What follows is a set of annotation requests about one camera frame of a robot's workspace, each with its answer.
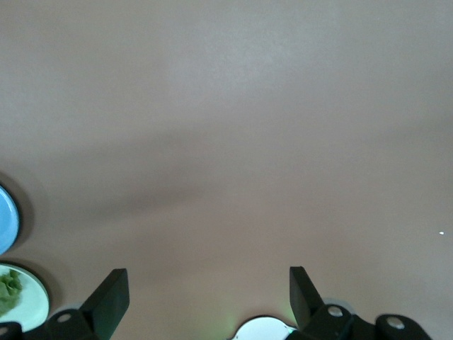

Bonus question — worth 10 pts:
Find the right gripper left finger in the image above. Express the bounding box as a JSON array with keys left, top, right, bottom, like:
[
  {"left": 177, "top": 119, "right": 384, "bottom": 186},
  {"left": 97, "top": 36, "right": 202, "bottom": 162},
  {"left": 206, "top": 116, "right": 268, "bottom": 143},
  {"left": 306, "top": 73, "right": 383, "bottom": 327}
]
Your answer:
[{"left": 45, "top": 268, "right": 130, "bottom": 340}]

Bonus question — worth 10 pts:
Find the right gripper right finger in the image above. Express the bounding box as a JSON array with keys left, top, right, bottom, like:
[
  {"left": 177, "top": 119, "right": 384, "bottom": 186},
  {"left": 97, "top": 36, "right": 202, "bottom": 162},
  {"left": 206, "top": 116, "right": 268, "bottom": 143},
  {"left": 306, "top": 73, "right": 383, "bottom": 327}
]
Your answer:
[{"left": 287, "top": 266, "right": 355, "bottom": 340}]

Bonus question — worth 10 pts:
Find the green lettuce leaf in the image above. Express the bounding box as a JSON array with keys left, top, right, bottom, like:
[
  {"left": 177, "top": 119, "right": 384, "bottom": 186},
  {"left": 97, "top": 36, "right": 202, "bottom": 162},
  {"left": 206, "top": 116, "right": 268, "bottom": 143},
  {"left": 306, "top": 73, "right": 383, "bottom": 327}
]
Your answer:
[{"left": 0, "top": 268, "right": 23, "bottom": 318}]

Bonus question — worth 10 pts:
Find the light green round plate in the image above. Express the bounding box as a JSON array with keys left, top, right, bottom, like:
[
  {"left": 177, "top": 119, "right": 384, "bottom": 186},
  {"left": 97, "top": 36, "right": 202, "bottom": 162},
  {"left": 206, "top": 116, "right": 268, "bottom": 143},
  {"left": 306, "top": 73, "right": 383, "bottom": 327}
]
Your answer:
[{"left": 0, "top": 261, "right": 51, "bottom": 333}]

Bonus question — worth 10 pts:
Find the blue round plate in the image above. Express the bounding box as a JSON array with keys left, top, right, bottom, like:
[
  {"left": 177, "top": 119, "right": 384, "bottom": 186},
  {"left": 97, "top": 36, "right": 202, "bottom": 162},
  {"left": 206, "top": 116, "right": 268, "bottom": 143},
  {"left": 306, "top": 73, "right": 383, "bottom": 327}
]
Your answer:
[{"left": 0, "top": 181, "right": 22, "bottom": 256}]

